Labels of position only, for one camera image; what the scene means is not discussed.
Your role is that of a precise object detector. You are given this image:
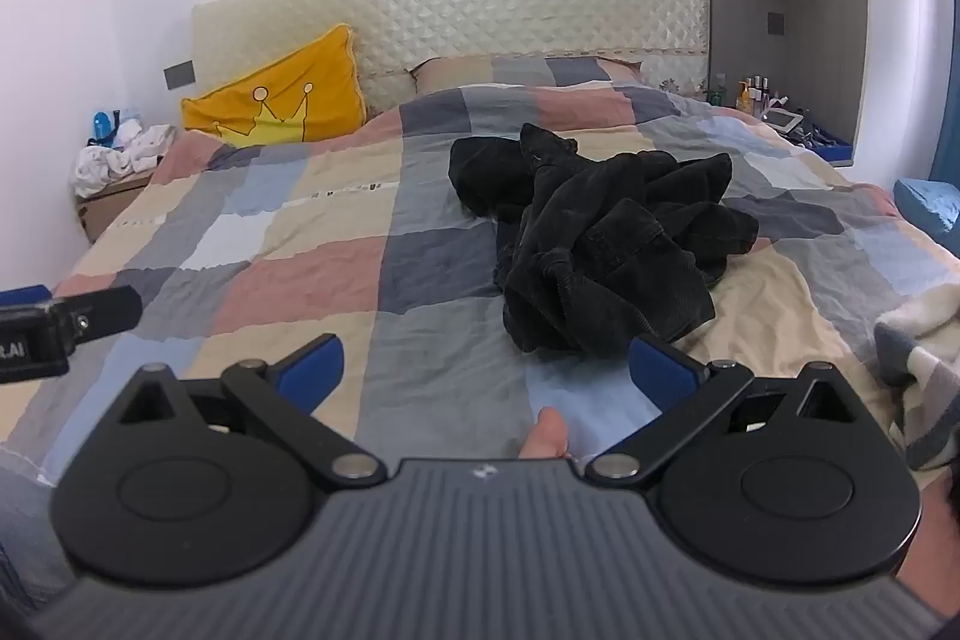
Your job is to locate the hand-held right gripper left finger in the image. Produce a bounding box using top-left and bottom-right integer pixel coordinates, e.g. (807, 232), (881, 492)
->
(111, 332), (389, 485)

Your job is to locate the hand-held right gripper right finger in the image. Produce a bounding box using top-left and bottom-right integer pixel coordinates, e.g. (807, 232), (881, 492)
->
(583, 332), (863, 485)

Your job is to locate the black garment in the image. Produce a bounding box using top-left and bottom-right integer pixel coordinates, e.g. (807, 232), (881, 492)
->
(448, 122), (761, 357)

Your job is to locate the person's right forearm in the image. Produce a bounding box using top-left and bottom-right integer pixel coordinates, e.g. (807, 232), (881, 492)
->
(894, 467), (960, 620)

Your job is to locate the white clothes pile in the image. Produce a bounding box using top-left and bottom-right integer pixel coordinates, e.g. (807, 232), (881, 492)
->
(71, 116), (177, 199)

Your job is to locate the person's right hand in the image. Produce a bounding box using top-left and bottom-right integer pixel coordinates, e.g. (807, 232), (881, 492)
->
(517, 406), (577, 461)

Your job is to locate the wooden nightstand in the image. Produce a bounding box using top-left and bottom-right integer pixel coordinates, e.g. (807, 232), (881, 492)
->
(76, 171), (160, 245)

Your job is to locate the checked patchwork quilt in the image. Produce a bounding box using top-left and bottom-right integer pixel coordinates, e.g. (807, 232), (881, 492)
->
(0, 53), (960, 487)

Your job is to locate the white grey striped blanket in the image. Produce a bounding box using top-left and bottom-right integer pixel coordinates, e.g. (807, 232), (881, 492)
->
(873, 284), (960, 470)

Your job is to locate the yellow crown pillow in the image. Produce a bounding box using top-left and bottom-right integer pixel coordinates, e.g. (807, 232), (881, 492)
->
(181, 23), (367, 146)

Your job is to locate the white framed tablet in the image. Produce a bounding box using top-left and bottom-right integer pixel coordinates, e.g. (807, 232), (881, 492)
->
(760, 107), (808, 136)

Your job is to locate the blue tray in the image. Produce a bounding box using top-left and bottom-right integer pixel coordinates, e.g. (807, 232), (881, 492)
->
(793, 119), (856, 163)

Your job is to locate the checked pillow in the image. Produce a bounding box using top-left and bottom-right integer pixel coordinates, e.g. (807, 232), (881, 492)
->
(411, 53), (647, 95)

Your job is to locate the blue curtain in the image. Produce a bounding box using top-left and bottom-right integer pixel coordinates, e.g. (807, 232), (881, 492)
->
(928, 0), (960, 185)

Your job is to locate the cream quilted headboard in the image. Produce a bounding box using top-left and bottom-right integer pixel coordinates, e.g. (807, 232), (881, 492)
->
(191, 0), (710, 112)

